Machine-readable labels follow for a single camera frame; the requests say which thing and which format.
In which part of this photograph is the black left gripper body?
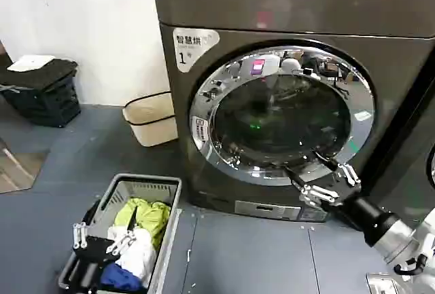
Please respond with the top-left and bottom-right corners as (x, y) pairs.
(67, 235), (118, 294)

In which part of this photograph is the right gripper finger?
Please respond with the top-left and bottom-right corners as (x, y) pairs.
(281, 164), (342, 208)
(311, 150), (362, 187)

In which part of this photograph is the grey dryer filter hatch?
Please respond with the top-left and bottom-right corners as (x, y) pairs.
(234, 200), (302, 222)

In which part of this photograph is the white garment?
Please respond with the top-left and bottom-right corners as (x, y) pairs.
(107, 225), (158, 289)

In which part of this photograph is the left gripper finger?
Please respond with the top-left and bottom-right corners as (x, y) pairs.
(105, 204), (139, 255)
(71, 203), (99, 250)

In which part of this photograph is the grey dryer with number label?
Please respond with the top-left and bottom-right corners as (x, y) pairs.
(150, 0), (435, 224)

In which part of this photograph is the lime green garment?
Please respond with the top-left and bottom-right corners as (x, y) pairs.
(114, 197), (172, 251)

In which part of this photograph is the beige storage bag black trim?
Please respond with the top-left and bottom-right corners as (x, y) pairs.
(122, 90), (180, 149)

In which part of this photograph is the black plastic crate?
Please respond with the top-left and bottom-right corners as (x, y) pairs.
(0, 77), (82, 128)

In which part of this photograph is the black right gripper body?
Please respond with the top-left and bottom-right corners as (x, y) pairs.
(321, 181), (401, 248)

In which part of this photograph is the dark grey dryer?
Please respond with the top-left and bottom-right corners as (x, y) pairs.
(366, 37), (435, 227)

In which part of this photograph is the brown wooden floor panel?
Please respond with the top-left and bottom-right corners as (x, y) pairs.
(0, 137), (51, 195)

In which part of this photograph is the white number label sticker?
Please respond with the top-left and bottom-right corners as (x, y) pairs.
(172, 26), (222, 73)

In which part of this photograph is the white flat board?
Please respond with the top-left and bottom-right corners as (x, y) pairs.
(6, 54), (56, 73)

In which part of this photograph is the grey plastic laundry basket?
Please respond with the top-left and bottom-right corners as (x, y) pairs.
(56, 172), (183, 294)

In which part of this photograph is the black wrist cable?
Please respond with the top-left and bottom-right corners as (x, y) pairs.
(393, 255), (430, 278)

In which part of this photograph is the blue garment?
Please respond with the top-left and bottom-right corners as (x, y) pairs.
(99, 262), (143, 292)

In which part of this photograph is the white warning door sticker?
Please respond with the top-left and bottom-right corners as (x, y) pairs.
(192, 115), (210, 146)

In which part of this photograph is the black folded mat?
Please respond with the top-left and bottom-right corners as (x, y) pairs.
(0, 58), (80, 92)

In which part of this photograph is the round glass dryer door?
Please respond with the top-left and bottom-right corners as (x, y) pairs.
(188, 38), (377, 187)

